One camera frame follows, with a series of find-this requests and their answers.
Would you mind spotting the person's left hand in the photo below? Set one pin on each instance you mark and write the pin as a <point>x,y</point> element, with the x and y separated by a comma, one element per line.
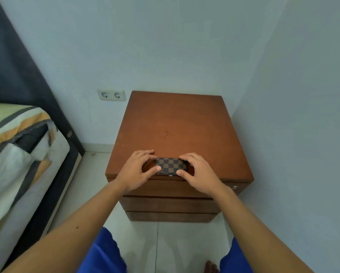
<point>131,172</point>

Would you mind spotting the person's right hand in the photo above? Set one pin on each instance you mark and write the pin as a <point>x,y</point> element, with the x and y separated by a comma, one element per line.
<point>204,177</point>

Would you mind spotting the person's left thumb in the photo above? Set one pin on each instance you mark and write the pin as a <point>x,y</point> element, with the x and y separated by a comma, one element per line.
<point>153,169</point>

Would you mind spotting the person's right thumb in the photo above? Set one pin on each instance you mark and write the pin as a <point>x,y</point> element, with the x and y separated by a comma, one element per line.
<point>184,174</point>

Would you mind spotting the brown checkered phone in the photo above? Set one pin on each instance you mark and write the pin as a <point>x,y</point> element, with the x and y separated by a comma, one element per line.
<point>170,165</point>

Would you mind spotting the person's left forearm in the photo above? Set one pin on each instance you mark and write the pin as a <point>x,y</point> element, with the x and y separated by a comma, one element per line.
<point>73,233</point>

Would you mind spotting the person's right forearm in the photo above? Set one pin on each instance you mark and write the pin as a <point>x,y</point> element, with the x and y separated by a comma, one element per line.
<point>252,233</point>

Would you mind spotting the brown wooden nightstand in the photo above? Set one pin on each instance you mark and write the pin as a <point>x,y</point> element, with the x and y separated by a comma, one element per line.
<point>178,125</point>

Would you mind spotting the person's foot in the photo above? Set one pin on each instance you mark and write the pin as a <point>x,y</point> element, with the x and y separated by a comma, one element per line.
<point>211,267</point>

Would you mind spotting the blue shorts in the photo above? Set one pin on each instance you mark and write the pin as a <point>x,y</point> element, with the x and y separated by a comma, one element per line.
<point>104,255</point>

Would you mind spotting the striped bed sheet mattress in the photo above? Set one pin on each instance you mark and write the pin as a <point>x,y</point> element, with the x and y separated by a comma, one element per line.
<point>16,156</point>

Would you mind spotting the dark grey headboard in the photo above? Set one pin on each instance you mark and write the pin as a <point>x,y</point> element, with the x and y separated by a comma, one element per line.
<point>13,68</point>

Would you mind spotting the white double wall socket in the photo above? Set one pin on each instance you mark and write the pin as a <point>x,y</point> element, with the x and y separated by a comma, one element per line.
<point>111,95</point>

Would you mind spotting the dark bed frame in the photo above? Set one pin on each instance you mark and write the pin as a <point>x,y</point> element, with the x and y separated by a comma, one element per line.
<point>59,184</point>

